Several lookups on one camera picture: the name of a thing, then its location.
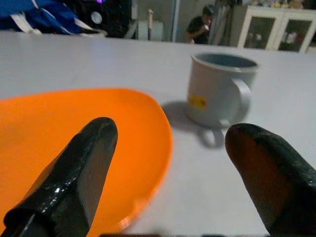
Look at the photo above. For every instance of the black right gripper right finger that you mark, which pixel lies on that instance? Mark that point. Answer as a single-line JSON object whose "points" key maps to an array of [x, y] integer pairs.
{"points": [[271, 177]]}

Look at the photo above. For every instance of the white glass-door cabinet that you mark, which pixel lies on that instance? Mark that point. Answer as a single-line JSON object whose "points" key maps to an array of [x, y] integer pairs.
{"points": [[276, 29]]}

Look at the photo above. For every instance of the grey enamel mug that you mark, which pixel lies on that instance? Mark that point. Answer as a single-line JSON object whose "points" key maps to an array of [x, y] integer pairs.
{"points": [[217, 91]]}

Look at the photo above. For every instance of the computer with coloured lights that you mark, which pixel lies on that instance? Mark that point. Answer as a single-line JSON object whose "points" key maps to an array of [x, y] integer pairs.
{"points": [[111, 17]]}

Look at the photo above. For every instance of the person in black shirt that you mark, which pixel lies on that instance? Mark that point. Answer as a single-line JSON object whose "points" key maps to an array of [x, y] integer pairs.
{"points": [[199, 27]]}

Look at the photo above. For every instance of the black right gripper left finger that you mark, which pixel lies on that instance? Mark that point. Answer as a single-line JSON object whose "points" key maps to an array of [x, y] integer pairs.
{"points": [[74, 177]]}

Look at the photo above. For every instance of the orange plastic plate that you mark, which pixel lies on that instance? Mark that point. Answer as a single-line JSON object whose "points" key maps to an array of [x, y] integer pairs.
{"points": [[138, 138]]}

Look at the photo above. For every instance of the blue and white bag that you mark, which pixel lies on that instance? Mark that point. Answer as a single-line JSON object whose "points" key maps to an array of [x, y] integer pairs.
{"points": [[42, 17]]}

